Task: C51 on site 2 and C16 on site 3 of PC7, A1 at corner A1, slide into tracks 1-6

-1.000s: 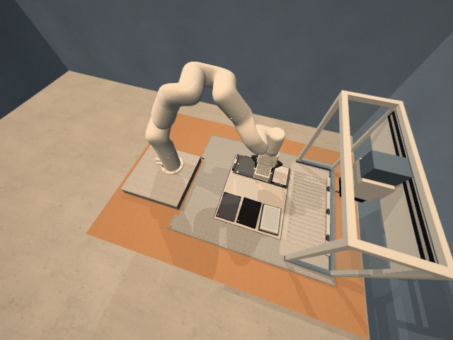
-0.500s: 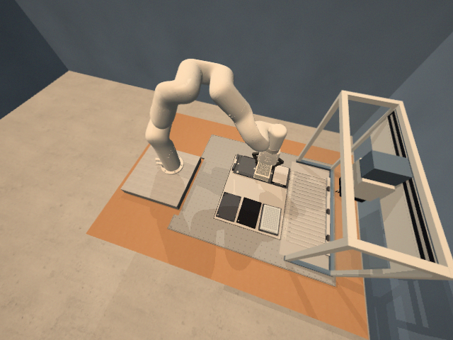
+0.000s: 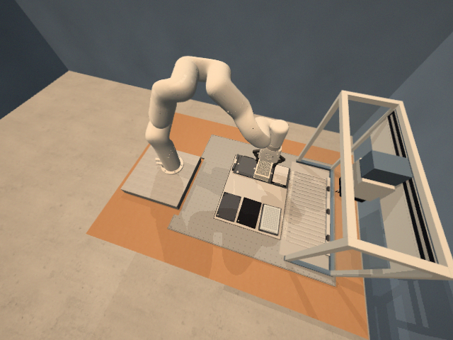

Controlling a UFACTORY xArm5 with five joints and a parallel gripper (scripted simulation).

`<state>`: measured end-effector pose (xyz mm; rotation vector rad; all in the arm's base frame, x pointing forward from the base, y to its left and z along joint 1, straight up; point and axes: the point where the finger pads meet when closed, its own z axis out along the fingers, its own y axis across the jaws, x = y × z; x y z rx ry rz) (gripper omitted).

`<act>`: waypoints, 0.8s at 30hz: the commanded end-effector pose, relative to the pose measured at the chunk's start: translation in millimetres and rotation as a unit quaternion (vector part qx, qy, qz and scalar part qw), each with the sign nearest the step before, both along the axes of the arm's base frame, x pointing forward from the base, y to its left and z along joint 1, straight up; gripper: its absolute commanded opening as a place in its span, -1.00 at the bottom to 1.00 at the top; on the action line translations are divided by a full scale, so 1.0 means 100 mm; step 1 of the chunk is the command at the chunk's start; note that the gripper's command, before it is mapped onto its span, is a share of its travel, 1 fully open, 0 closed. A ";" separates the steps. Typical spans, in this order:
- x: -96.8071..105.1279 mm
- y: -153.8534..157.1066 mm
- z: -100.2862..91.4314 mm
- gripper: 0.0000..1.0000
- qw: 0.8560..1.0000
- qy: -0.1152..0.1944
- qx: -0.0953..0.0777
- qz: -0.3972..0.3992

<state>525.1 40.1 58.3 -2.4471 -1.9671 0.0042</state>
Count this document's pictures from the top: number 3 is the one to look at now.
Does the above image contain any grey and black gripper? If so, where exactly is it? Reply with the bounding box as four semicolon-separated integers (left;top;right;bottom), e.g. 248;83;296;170
253;146;285;168

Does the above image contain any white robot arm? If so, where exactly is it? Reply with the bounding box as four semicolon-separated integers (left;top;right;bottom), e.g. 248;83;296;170
146;56;289;175

